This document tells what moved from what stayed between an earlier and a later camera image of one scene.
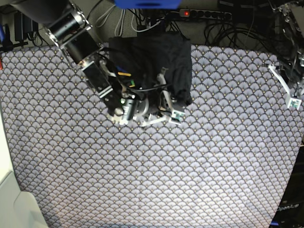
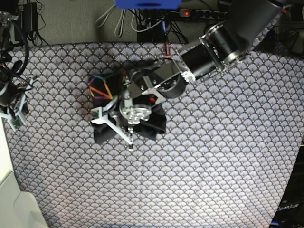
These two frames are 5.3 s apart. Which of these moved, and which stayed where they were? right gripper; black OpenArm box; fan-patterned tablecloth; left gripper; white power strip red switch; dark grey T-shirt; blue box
Moved: left gripper; dark grey T-shirt; right gripper
Stayed: white power strip red switch; black OpenArm box; blue box; fan-patterned tablecloth
